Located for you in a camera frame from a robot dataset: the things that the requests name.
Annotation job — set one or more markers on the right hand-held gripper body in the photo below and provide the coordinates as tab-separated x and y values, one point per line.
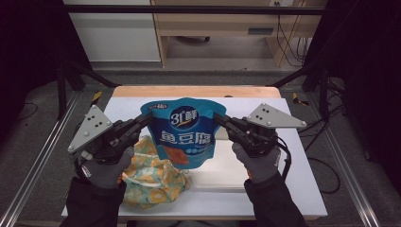
271	118

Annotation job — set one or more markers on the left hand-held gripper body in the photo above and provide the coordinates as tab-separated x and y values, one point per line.
91	126

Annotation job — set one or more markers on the blue snack pouch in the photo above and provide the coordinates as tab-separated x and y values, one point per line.
184	132

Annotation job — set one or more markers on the white plastic box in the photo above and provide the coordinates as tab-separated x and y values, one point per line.
220	170

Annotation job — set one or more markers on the green floral cloth bag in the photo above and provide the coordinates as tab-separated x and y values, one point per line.
151	183

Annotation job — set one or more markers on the person's left hand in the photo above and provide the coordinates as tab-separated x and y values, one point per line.
105	171

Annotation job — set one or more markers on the person's right hand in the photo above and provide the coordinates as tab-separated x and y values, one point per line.
260	165

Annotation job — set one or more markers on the yellow black floor tape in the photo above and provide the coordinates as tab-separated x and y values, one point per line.
96	98
298	99

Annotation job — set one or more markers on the wooden table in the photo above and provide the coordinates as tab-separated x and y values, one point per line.
195	91

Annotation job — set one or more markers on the black metal stand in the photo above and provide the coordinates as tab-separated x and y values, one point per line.
61	91
323	91

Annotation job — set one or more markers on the white table mat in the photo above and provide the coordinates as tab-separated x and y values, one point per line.
302	176

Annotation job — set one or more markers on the white cabinet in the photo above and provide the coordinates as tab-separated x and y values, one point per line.
116	34

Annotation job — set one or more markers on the wooden desk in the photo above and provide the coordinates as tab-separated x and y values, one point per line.
217	22

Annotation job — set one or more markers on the black curtain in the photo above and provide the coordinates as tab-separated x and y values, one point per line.
31	47
369	63

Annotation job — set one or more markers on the aluminium rail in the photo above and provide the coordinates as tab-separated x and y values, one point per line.
44	148
343	157

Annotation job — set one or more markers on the black horizontal frame bar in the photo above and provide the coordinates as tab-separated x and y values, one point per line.
189	9

